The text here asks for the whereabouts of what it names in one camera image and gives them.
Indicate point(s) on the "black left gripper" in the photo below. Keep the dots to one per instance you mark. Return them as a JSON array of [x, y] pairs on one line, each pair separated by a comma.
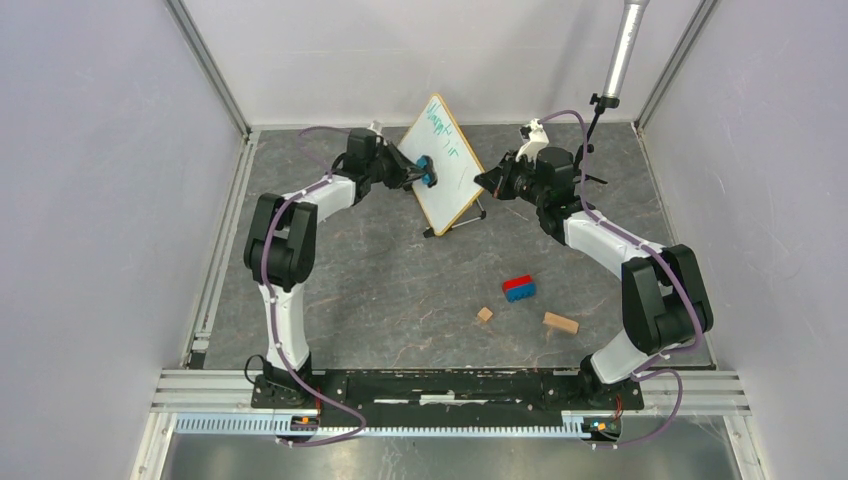
[[405, 170]]

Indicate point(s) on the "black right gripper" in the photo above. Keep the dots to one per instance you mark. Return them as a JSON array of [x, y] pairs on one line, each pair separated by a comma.
[[495, 181]]

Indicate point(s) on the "blue whiteboard eraser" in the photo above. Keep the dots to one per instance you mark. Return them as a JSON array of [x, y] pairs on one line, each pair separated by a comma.
[[427, 165]]

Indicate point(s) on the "small wood-framed whiteboard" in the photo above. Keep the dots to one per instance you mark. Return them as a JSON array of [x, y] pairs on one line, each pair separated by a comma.
[[437, 135]]

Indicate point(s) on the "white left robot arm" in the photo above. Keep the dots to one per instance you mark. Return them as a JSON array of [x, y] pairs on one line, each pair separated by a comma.
[[280, 250]]

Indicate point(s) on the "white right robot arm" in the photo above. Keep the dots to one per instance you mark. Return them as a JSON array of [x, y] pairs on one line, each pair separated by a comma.
[[665, 306]]

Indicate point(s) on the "red and blue toy brick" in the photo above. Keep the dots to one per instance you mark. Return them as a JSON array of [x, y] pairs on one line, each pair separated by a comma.
[[519, 288]]

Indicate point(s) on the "small wooden cube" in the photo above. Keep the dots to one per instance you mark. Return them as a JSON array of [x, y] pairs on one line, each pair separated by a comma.
[[484, 315]]

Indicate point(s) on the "long wooden block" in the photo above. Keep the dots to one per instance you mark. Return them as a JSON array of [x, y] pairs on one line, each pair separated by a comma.
[[561, 323]]

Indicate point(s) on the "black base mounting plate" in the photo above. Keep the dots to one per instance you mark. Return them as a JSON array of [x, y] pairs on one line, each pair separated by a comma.
[[463, 398]]

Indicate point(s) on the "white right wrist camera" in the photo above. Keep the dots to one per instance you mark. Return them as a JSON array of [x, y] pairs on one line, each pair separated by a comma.
[[534, 140]]

